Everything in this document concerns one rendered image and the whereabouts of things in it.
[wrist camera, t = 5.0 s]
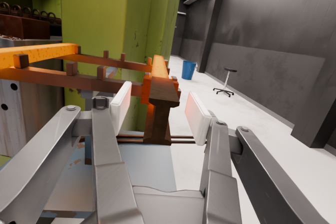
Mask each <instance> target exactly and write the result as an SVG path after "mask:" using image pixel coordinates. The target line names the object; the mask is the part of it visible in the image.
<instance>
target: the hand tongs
mask: <svg viewBox="0 0 336 224"><path fill-rule="evenodd" d="M116 138H144V134H118V135H117V136H116ZM171 139H194V136H191V135H171ZM116 140H117V143H141V144H146V143H143V139H116ZM83 141H85V135H84V136H81V137H80V140H79V142H83ZM171 143H172V144H196V142H195V140H171Z"/></svg>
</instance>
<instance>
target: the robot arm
mask: <svg viewBox="0 0 336 224"><path fill-rule="evenodd" d="M131 88H132V83H131V82H130V81H126V82H125V83H124V84H123V86H122V87H121V89H120V90H119V92H118V93H117V94H116V96H115V97H105V96H94V97H93V98H92V100H91V111H81V108H80V107H79V106H76V105H67V106H64V107H62V108H61V109H60V110H59V111H58V112H57V113H56V114H55V115H54V116H53V117H52V119H51V120H50V121H49V122H48V123H47V124H46V125H45V126H44V127H43V128H42V129H41V130H40V131H39V132H38V133H37V134H36V135H35V136H34V137H33V138H32V139H31V140H30V141H29V142H28V143H27V144H26V145H25V146H24V147H23V148H22V149H21V150H20V151H19V152H18V153H17V154H16V155H15V156H14V157H13V158H12V159H11V160H10V161H9V162H8V163H7V164H6V166H5V167H4V168H3V169H2V170H1V171H0V224H36V223H37V221H38V219H39V217H40V215H41V213H42V211H43V209H44V207H45V205H46V204H47V202H48V200H49V198H50V196H51V194H52V192H53V190H54V188H55V186H56V184H57V183H58V181H59V179H60V177H61V175H62V173H63V171H64V169H65V167H66V165H67V163H68V162H69V160H70V158H71V156H72V154H73V152H74V150H75V148H76V146H77V144H78V142H79V141H80V139H81V136H90V135H91V161H92V193H93V213H91V214H90V215H89V216H88V217H87V218H85V219H84V220H83V221H82V222H81V223H80V224H243V223H242V215H241V207H240V199H239V191H238V183H237V179H236V178H235V177H233V174H232V164H231V160H232V162H233V165H234V167H235V169H236V171H237V174H238V176H239V178H240V180H241V182H242V185H243V187H244V189H245V191H246V194H247V196H248V198H249V200H250V202H251V205H252V207H253V209H254V211H255V214H256V216H257V218H258V220H259V222H260V224H330V223H329V222H328V221H327V220H325V219H324V218H323V217H322V216H321V215H320V213H319V212H318V211H317V210H316V208H315V207H314V206H313V205H312V204H311V202H310V201H309V200H308V199H307V197H306V196H305V195H304V194H303V193H302V191H301V190H300V189H299V188H298V186H297V185H296V184H295V183H294V182H293V180H292V179H291V178H290V177H289V175H288V174H287V173H286V172H285V170H284V169H283V168H282V167H281V166H280V164H279V163H278V162H277V161H276V159H275V158H274V157H273V156H272V155H271V153H270V152H269V151H268V150H267V148H266V147H265V146H264V145H263V144H262V142H261V141H260V140H259V139H258V137H257V136H256V135H255V134H254V133H253V131H252V130H251V129H249V128H248V127H245V126H237V128H236V130H235V129H231V128H228V124H227V123H225V122H224V121H222V120H218V118H217V117H216V115H215V114H214V113H213V112H212V111H211V110H207V109H206V107H205V106H204V104H203V103H202V101H201V100H200V98H199V97H198V95H197V94H196V92H195V91H192V90H190V91H189V93H188V98H187V102H186V107H185V111H184V112H185V115H186V118H187V121H188V123H189V126H190V129H191V132H192V135H193V137H194V140H195V143H196V145H197V146H204V145H205V142H206V140H207V143H206V146H205V150H204V159H203V166H202V173H201V179H200V186H199V190H189V189H183V190H177V191H171V192H165V191H162V190H158V189H155V188H152V187H149V186H137V185H132V183H131V179H130V176H129V172H128V168H127V165H126V162H125V161H122V158H121V154H120V150H119V146H118V142H117V138H116V136H117V135H118V133H119V131H120V128H121V126H122V123H123V121H124V118H125V115H126V113H127V110H128V108H129V105H130V98H131Z"/></svg>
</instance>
